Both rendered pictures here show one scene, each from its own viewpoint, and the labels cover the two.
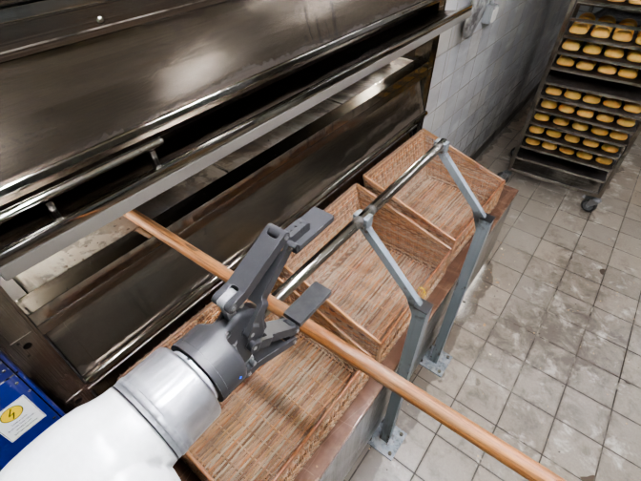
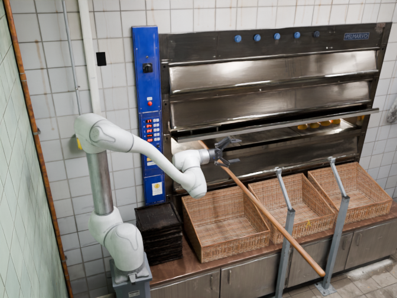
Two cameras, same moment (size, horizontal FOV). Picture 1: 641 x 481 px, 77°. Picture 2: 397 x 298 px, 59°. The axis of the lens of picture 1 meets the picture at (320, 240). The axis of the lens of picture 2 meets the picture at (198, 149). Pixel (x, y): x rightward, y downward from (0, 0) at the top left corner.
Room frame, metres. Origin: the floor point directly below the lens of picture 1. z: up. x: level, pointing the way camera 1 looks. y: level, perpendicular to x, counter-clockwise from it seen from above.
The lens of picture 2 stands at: (-1.40, -0.80, 2.45)
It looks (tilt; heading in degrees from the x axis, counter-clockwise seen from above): 27 degrees down; 32
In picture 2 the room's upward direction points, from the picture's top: straight up
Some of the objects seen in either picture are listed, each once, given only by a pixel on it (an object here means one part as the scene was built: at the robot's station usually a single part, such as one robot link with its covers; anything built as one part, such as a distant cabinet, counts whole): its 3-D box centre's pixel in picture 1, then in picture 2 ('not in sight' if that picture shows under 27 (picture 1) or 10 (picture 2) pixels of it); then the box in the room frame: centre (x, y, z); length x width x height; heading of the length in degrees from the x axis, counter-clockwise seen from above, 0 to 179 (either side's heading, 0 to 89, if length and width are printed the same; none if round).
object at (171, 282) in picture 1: (305, 178); (273, 159); (1.20, 0.05, 1.02); 1.79 x 0.11 x 0.19; 142
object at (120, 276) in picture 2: not in sight; (130, 266); (-0.38, 0.25, 1.03); 0.22 x 0.18 x 0.06; 50
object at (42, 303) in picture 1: (299, 141); (273, 143); (1.22, 0.07, 1.16); 1.80 x 0.06 x 0.04; 142
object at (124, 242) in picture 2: not in sight; (126, 243); (-0.37, 0.28, 1.17); 0.18 x 0.16 x 0.22; 77
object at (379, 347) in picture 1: (365, 265); (289, 206); (1.06, -0.17, 0.72); 0.56 x 0.49 x 0.28; 143
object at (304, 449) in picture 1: (257, 378); (224, 220); (0.59, 0.19, 0.72); 0.56 x 0.49 x 0.28; 142
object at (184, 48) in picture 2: not in sight; (285, 41); (1.22, 0.07, 1.99); 1.80 x 0.08 x 0.21; 142
